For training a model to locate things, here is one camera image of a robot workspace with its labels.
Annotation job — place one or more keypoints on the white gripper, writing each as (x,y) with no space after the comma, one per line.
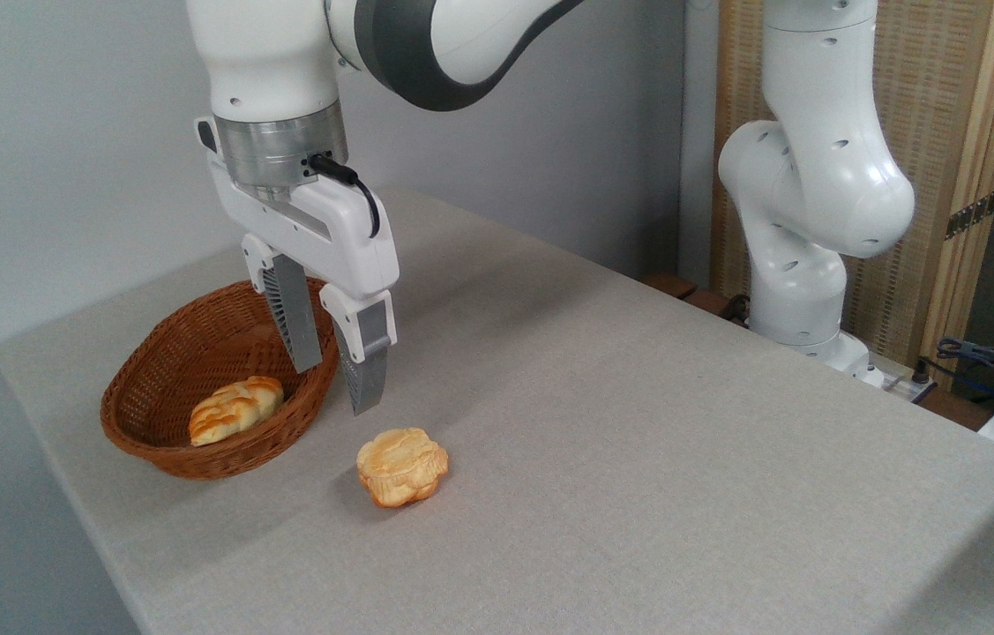
(338,234)

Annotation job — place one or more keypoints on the round flower-shaped bread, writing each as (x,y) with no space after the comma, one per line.
(401,466)

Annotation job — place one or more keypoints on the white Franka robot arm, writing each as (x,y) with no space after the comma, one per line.
(814,176)

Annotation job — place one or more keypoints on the braided oblong bread loaf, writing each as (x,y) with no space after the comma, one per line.
(234,408)

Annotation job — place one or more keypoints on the brown wicker basket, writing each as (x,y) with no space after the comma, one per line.
(161,388)

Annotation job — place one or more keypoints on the brown wooden block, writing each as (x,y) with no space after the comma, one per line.
(671,285)
(708,302)

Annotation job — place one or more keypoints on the bamboo folding screen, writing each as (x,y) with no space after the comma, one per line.
(937,106)

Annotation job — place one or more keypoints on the dark metal screen hinge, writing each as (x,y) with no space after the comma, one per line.
(971,214)

